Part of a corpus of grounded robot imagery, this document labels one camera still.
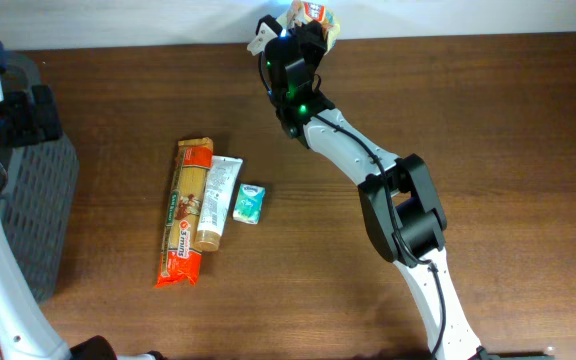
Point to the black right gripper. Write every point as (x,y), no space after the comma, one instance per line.
(301,38)

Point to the yellow wiper sheet pack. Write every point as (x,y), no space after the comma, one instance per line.
(304,12)

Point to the white conditioner tube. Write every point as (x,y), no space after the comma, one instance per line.
(218,192)

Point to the green Kleenex tissue pack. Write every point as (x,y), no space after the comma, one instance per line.
(248,205)

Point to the orange spaghetti packet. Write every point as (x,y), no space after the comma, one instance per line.
(180,257)

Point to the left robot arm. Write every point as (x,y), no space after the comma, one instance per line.
(25,333)

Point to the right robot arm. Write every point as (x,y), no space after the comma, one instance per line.
(402,213)

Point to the dark grey plastic basket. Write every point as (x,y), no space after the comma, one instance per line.
(41,167)

